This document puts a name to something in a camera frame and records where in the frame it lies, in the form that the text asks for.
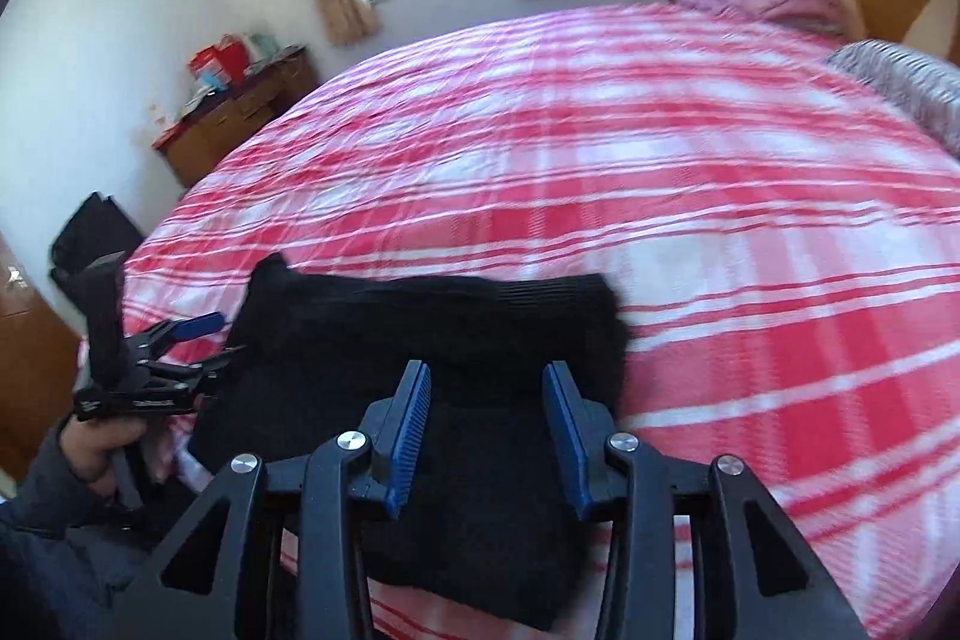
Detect person's left forearm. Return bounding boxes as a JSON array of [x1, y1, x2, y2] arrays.
[[0, 419, 162, 640]]

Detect black bag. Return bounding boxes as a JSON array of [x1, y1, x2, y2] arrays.
[[49, 191, 147, 311]]

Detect red gift bag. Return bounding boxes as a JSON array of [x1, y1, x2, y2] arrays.
[[187, 34, 248, 90]]

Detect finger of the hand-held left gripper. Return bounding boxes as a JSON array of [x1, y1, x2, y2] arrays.
[[176, 344, 248, 397], [139, 312, 226, 360]]

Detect black pants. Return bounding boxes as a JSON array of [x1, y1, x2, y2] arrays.
[[186, 251, 631, 633]]

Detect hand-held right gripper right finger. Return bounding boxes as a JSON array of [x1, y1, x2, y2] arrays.
[[541, 361, 871, 640]]

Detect wooden desk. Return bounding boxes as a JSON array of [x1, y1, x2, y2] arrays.
[[152, 47, 320, 187]]

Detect wooden door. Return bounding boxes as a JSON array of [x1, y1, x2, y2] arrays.
[[0, 231, 83, 476]]

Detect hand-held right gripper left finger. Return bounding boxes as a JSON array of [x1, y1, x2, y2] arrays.
[[112, 359, 434, 640]]

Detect person's left hand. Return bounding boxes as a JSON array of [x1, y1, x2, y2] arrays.
[[58, 415, 170, 498]]

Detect red plaid blanket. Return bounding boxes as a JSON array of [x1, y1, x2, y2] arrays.
[[120, 2, 960, 640]]

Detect striped pillow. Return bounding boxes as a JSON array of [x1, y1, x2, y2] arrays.
[[825, 38, 960, 157]]

